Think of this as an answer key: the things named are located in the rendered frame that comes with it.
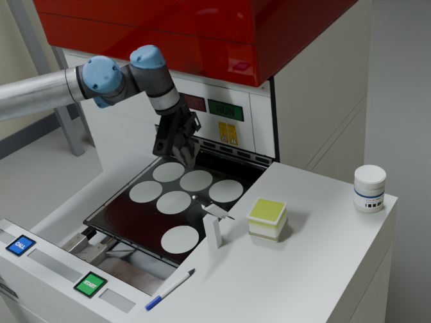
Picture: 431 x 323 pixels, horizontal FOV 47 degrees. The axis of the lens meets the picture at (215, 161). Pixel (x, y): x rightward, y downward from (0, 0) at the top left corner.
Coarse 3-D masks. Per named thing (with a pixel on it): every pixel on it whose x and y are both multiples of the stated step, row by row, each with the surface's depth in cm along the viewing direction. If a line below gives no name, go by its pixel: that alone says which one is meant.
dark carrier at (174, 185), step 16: (160, 160) 160; (176, 160) 159; (144, 176) 154; (224, 176) 149; (128, 192) 149; (192, 192) 145; (208, 192) 144; (112, 208) 144; (128, 208) 143; (144, 208) 142; (192, 208) 139; (224, 208) 137; (96, 224) 140; (112, 224) 138; (128, 224) 137; (144, 224) 137; (160, 224) 136; (176, 224) 135; (192, 224) 134; (144, 240) 132; (160, 240) 131; (176, 256) 125
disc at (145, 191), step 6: (138, 186) 150; (144, 186) 150; (150, 186) 150; (156, 186) 149; (132, 192) 149; (138, 192) 148; (144, 192) 148; (150, 192) 148; (156, 192) 147; (132, 198) 146; (138, 198) 146; (144, 198) 146; (150, 198) 145
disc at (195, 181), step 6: (186, 174) 152; (192, 174) 152; (198, 174) 151; (204, 174) 151; (210, 174) 150; (180, 180) 150; (186, 180) 150; (192, 180) 149; (198, 180) 149; (204, 180) 149; (210, 180) 148; (186, 186) 147; (192, 186) 147; (198, 186) 147; (204, 186) 146
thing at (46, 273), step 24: (0, 240) 131; (0, 264) 130; (24, 264) 122; (48, 264) 121; (72, 264) 120; (24, 288) 130; (48, 288) 118; (72, 288) 114; (120, 288) 112; (72, 312) 117; (96, 312) 107; (120, 312) 106
